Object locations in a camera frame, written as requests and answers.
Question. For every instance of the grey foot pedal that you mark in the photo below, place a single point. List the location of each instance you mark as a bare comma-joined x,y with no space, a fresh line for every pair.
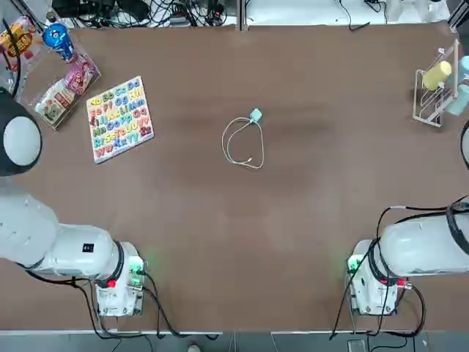
357,345

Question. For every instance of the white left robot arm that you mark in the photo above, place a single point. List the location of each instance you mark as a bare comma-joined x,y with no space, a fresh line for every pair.
80,249

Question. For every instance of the white snack packet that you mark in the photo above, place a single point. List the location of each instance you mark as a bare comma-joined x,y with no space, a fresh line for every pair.
55,104

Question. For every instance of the pink and yellow snack box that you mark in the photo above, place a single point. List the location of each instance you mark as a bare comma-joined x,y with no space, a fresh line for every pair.
20,42

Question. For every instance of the yellow cup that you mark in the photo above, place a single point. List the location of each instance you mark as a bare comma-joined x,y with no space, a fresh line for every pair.
436,75

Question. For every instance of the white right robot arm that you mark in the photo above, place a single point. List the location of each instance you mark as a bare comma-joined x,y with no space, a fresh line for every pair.
414,249

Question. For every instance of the white phone charger plug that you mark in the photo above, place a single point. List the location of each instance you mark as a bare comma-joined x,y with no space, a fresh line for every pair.
255,114

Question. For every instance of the person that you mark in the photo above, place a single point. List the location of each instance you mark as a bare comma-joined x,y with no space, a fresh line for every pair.
193,347

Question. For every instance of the clear acrylic display shelf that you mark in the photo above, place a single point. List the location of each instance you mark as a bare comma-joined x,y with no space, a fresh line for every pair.
89,75

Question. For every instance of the green cup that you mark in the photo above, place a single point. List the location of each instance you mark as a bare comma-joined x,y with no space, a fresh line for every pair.
459,100

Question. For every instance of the pink snack packet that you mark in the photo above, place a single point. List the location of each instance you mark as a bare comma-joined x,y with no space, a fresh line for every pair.
77,77

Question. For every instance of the aluminium frame post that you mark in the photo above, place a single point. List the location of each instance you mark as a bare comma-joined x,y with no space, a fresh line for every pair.
243,14
459,12

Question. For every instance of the blue snack cup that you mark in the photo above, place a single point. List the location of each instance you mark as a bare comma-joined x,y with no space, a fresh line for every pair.
58,42

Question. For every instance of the colourful alphabet puzzle board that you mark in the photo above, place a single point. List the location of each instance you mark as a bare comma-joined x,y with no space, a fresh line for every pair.
119,119

